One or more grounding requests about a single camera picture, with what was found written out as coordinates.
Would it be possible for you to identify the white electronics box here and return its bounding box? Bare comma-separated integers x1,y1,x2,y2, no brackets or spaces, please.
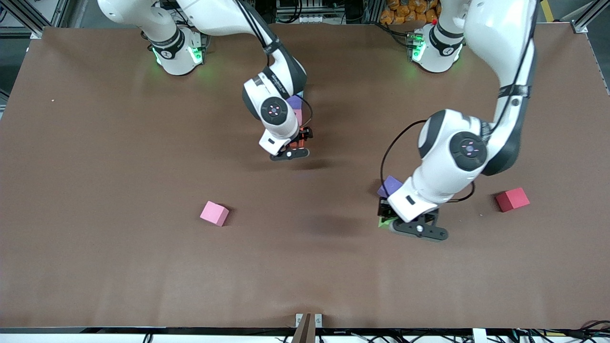
275,0,330,24

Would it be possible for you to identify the red foam block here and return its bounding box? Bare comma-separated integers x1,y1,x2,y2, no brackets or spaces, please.
496,187,530,213

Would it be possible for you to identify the orange packaged items pile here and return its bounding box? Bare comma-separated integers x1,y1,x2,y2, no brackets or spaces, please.
380,0,440,25

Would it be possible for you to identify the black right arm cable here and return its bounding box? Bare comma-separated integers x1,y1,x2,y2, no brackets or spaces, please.
298,94,314,128

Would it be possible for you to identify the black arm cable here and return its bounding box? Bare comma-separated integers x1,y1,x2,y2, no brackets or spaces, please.
298,94,314,128
380,119,476,203

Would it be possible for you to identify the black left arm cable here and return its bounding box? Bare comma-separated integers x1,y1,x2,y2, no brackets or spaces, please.
380,119,476,203

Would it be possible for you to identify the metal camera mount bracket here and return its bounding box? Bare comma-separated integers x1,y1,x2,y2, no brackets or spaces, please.
292,313,324,343

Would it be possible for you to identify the aluminium frame profile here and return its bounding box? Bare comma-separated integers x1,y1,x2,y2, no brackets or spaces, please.
569,0,610,34
0,0,65,40

